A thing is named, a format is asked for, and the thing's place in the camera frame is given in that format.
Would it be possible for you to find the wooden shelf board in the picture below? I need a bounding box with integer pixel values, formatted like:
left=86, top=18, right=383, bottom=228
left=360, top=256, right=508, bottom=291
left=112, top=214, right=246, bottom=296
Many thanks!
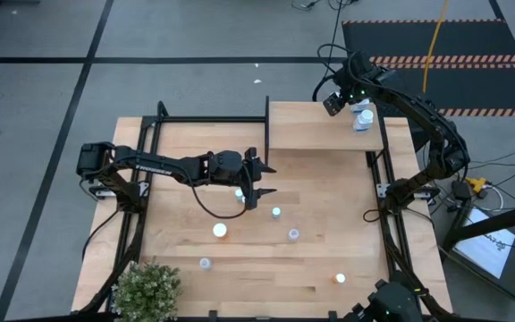
left=267, top=100, right=384, bottom=152

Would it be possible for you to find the black metal table frame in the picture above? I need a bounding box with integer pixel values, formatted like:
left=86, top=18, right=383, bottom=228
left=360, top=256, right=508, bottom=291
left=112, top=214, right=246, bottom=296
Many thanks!
left=78, top=100, right=446, bottom=322

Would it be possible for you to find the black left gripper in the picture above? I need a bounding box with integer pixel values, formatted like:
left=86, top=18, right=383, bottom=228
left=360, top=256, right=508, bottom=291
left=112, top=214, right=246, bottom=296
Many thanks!
left=212, top=147, right=279, bottom=210

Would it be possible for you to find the black hazard striped floor mat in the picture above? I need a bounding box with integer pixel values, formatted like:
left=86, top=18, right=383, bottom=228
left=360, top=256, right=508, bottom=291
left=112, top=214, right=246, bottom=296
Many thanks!
left=341, top=18, right=515, bottom=118

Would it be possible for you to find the thin black hanging cable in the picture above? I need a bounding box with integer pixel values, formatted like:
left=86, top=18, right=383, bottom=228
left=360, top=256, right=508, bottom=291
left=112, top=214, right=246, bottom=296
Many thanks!
left=313, top=0, right=346, bottom=103

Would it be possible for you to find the black metal display stand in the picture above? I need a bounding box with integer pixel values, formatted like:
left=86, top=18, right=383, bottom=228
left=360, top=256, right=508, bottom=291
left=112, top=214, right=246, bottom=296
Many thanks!
left=438, top=200, right=515, bottom=322

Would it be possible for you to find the yellow hanging hose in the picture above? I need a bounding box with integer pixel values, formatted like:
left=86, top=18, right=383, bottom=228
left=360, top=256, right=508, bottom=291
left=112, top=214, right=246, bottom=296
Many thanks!
left=422, top=0, right=450, bottom=94

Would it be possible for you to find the white bottle blue label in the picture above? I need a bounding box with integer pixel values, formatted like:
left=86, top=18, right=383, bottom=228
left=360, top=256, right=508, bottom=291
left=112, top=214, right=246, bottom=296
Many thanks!
left=352, top=108, right=375, bottom=133

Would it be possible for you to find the yellow power plug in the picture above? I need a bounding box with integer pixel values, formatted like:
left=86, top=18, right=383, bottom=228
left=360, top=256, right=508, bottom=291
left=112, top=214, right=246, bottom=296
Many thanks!
left=465, top=176, right=492, bottom=194

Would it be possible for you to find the green artificial potted plant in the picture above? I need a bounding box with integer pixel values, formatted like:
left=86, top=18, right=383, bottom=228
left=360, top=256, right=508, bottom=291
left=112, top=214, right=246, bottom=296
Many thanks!
left=111, top=258, right=183, bottom=322

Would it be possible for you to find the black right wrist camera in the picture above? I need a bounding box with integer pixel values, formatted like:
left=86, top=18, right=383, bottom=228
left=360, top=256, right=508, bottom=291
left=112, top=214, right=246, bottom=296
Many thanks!
left=322, top=91, right=346, bottom=117

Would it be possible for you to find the tilted white display screen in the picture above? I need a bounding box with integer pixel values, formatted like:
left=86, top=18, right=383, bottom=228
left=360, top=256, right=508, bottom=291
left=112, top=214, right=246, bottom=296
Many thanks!
left=452, top=207, right=515, bottom=281

